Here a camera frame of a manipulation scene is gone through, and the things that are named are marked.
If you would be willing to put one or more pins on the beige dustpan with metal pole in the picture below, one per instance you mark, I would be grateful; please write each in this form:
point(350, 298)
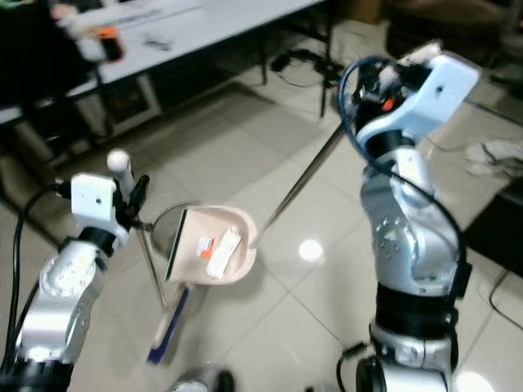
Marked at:
point(241, 220)

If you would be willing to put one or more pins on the broom with blue bristles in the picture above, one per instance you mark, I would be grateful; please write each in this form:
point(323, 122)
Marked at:
point(170, 327)

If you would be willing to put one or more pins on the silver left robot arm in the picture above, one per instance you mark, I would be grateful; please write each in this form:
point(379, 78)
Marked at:
point(61, 286)

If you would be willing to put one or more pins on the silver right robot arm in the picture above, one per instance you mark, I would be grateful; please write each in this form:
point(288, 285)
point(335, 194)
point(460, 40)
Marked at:
point(409, 237)

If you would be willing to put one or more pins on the black floor mat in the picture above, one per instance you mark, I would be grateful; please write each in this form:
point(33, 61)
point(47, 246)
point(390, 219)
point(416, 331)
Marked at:
point(498, 229)

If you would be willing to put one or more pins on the small orange scrap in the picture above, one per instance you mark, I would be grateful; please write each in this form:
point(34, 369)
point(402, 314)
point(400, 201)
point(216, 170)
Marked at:
point(205, 245)

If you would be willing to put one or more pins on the brown cardboard box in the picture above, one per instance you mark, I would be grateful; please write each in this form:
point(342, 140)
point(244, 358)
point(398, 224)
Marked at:
point(361, 8)

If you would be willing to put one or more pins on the dark brown armchair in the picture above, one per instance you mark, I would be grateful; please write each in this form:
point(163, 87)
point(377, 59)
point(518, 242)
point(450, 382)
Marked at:
point(441, 24)

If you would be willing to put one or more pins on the white crumpled paper scrap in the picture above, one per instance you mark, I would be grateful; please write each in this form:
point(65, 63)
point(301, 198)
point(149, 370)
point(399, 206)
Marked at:
point(224, 251)

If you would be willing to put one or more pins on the white cloth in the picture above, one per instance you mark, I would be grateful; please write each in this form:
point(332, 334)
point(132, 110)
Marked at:
point(497, 157)

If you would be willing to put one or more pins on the black bag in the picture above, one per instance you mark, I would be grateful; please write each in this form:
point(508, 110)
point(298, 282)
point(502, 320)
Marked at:
point(41, 49)

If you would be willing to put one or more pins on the bunch of keys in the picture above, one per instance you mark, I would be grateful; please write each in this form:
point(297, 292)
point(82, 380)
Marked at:
point(159, 41)

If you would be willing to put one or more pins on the orange and black device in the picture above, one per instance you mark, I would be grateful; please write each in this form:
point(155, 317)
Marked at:
point(108, 42)

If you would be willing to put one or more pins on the long white table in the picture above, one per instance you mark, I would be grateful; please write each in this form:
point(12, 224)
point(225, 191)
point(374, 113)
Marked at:
point(212, 33)

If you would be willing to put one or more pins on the silver robot leg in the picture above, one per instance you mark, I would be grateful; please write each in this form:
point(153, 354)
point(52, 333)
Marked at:
point(203, 380)

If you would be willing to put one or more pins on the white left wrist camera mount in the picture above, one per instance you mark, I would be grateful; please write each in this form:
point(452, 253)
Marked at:
point(91, 200)

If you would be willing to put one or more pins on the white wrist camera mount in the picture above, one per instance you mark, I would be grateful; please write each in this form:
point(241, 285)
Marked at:
point(91, 200)
point(437, 90)

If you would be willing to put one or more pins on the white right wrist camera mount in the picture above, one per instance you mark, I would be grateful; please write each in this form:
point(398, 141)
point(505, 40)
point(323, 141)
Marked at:
point(437, 90)

